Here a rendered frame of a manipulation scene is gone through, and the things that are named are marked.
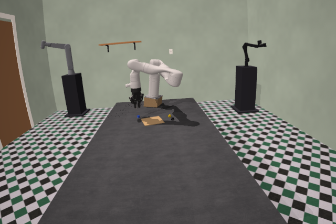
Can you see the peach flat mat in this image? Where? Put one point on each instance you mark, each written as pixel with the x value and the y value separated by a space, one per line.
pixel 152 121

